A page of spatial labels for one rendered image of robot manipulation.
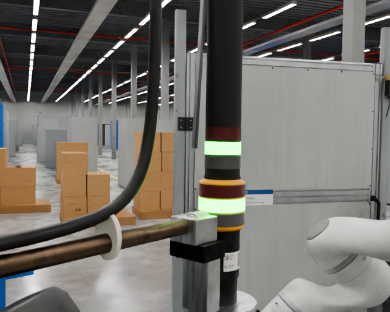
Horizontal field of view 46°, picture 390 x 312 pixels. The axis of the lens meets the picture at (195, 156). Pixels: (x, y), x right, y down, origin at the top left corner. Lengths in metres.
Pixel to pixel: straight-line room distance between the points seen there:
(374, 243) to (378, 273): 0.13
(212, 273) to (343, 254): 0.73
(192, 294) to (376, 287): 0.80
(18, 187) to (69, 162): 1.97
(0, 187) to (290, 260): 7.65
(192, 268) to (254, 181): 1.98
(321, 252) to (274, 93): 1.41
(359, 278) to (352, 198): 1.53
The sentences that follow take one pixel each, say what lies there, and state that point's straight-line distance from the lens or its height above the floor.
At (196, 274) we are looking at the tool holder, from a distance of 0.42.
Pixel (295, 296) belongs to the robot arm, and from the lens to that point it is 1.15.
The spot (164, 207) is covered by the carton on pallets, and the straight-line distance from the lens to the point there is 8.72.
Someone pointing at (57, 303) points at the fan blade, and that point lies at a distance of 0.48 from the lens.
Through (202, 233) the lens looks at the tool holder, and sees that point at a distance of 0.39.
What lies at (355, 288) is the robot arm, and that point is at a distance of 1.18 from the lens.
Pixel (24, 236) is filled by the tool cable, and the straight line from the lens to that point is 0.30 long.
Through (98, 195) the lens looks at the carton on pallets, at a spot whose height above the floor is 0.50.
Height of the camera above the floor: 1.61
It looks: 3 degrees down
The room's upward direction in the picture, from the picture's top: 1 degrees clockwise
